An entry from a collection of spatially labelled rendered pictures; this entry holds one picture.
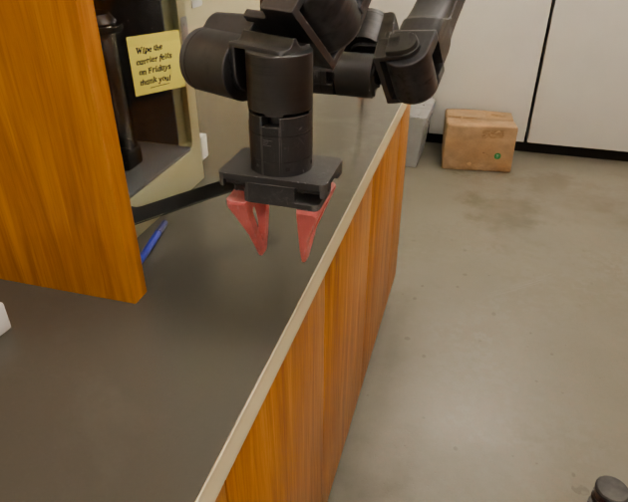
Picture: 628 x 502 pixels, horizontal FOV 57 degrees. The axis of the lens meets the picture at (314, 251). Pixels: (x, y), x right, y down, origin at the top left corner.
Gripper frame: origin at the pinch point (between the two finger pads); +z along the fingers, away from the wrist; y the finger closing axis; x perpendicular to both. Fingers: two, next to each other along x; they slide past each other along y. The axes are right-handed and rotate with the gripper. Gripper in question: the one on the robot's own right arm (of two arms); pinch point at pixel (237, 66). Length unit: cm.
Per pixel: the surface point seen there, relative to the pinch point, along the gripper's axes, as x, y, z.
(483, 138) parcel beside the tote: -259, -99, -38
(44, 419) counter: 44, -26, 5
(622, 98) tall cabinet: -296, -80, -113
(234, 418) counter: 38.5, -26.0, -13.9
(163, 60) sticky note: 5.7, 1.5, 8.3
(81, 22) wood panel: 23.5, 9.3, 6.6
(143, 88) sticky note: 8.7, -1.6, 10.2
